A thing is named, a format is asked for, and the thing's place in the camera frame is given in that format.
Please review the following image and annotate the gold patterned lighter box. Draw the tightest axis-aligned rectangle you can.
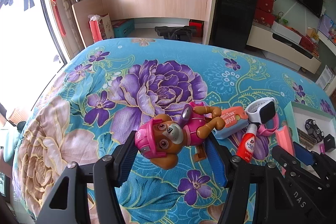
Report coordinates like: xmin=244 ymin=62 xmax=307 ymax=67
xmin=297 ymin=128 xmax=316 ymax=150

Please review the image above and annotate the black toy car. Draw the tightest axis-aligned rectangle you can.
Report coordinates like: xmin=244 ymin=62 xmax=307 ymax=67
xmin=305 ymin=119 xmax=325 ymax=143

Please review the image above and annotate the red stain remover bottle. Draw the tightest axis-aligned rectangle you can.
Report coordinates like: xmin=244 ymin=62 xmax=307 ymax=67
xmin=236 ymin=123 xmax=258 ymax=162

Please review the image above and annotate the white smartwatch black screen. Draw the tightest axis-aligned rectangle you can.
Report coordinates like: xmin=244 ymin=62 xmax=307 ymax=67
xmin=245 ymin=97 xmax=276 ymax=124

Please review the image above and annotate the orange blue carrot knife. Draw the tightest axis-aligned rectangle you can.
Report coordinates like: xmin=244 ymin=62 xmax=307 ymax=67
xmin=214 ymin=106 xmax=249 ymax=140

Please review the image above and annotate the pink pup toy figure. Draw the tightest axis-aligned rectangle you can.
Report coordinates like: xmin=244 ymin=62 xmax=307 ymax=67
xmin=134 ymin=102 xmax=226 ymax=170

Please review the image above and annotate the purple lighter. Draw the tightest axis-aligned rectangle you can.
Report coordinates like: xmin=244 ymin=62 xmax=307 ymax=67
xmin=319 ymin=143 xmax=325 ymax=153

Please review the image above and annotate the pink blue foam toy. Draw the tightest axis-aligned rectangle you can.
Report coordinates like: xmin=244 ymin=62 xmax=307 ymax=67
xmin=275 ymin=126 xmax=295 ymax=156

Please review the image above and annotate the teal shallow box tray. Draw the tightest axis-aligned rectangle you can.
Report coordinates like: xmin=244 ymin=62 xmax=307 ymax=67
xmin=284 ymin=102 xmax=335 ymax=159

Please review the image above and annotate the white side desk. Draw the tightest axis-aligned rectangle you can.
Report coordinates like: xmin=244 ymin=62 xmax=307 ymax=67
xmin=315 ymin=31 xmax=336 ymax=97

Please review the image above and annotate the floral blue tablecloth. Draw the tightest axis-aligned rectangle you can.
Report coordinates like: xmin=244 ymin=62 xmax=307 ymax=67
xmin=13 ymin=38 xmax=335 ymax=223

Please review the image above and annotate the cream TV stand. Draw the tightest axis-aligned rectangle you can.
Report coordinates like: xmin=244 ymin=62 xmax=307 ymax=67
xmin=247 ymin=24 xmax=321 ymax=74

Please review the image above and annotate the white flat box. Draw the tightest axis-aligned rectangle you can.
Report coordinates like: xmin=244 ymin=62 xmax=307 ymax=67
xmin=271 ymin=21 xmax=301 ymax=44

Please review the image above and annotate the red gift box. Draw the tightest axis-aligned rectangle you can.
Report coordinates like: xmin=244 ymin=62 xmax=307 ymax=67
xmin=253 ymin=9 xmax=275 ymax=28

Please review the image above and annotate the black bag on floor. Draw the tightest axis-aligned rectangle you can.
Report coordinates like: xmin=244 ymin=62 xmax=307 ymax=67
xmin=154 ymin=26 xmax=197 ymax=42

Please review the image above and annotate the black water dispenser cabinet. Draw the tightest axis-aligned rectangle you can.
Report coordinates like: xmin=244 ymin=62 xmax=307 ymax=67
xmin=213 ymin=0 xmax=257 ymax=52

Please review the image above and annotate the red gift bag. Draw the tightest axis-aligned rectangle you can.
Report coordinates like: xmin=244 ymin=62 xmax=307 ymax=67
xmin=88 ymin=14 xmax=114 ymax=43

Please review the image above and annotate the teal storage crate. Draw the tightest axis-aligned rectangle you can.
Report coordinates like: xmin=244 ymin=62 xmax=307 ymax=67
xmin=111 ymin=19 xmax=135 ymax=38

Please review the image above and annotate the wooden desk with shelf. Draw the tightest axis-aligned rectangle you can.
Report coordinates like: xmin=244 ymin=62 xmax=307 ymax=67
xmin=65 ymin=0 xmax=228 ymax=47

